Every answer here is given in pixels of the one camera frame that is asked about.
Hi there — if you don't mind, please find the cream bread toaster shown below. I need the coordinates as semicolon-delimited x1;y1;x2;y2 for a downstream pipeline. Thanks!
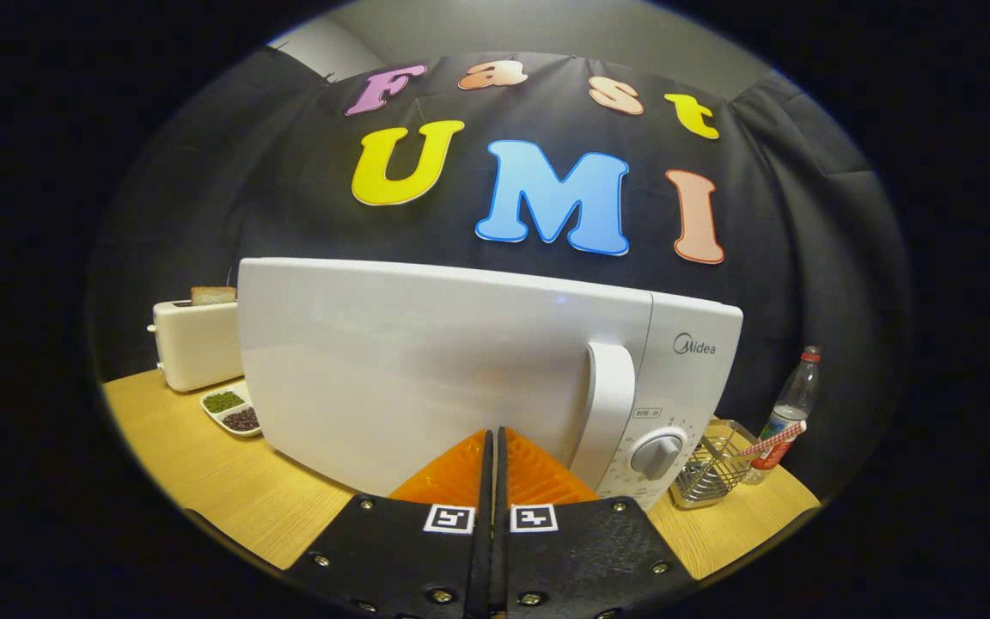
147;299;244;394

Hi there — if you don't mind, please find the red striped utensil handle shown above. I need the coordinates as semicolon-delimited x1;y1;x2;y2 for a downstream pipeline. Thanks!
736;420;808;458

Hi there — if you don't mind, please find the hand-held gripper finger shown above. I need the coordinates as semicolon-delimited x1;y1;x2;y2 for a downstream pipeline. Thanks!
495;426;700;619
284;428;494;619

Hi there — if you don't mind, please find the clear plastic water bottle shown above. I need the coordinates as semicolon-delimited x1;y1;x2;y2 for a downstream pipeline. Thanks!
749;346;822;485

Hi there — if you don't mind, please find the white divided bean dish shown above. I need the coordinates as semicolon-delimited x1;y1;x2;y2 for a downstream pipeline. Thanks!
199;381;264;438

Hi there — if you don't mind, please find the white toaster oven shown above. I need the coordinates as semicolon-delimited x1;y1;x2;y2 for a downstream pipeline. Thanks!
237;257;744;512

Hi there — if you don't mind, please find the metal wire utensil basket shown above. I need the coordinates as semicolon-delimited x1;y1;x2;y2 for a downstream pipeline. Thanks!
669;419;762;511

